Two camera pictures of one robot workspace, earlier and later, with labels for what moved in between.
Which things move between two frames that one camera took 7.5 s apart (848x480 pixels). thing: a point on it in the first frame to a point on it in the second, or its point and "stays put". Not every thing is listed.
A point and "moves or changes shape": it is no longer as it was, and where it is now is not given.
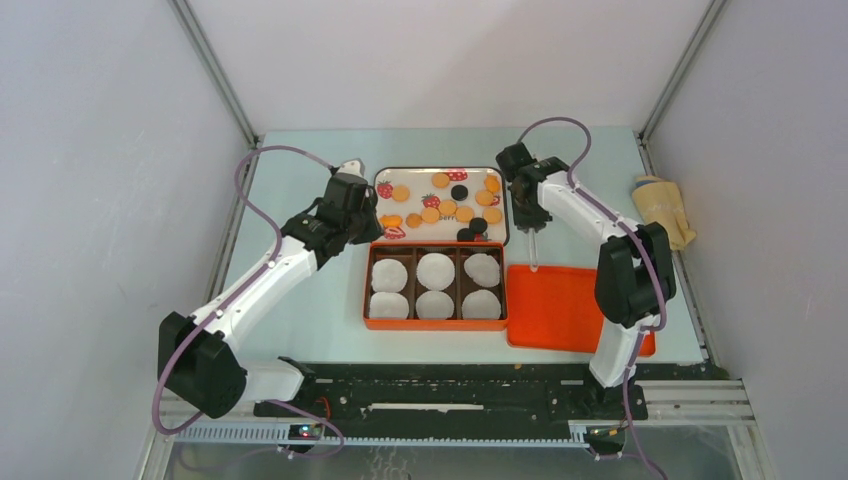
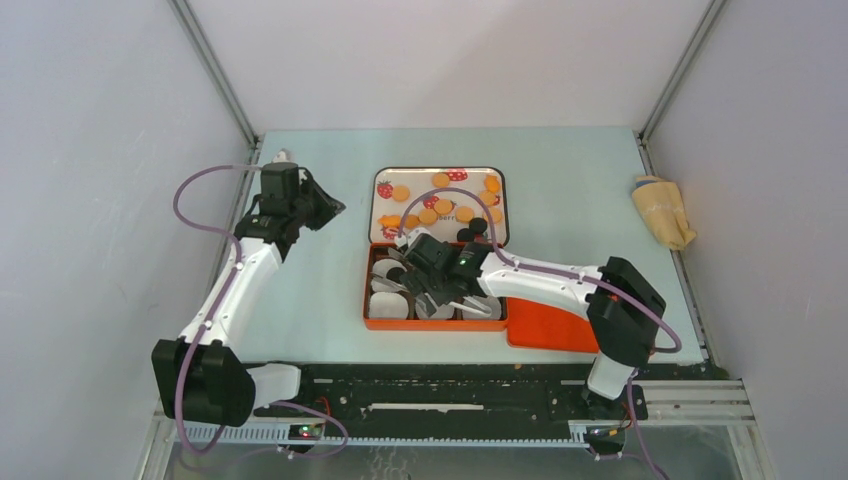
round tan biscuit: x=464 y=214 stays put
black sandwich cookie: x=459 y=192 moves or changes shape
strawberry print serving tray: x=443 y=204 stays put
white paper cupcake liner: x=480 y=305 stays put
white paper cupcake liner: x=434 y=305 stays put
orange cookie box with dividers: x=436 y=285 stays put
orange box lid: x=556 y=308 stays put
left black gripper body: x=364 y=228 to x=313 y=209
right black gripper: x=537 y=222 to x=416 y=285
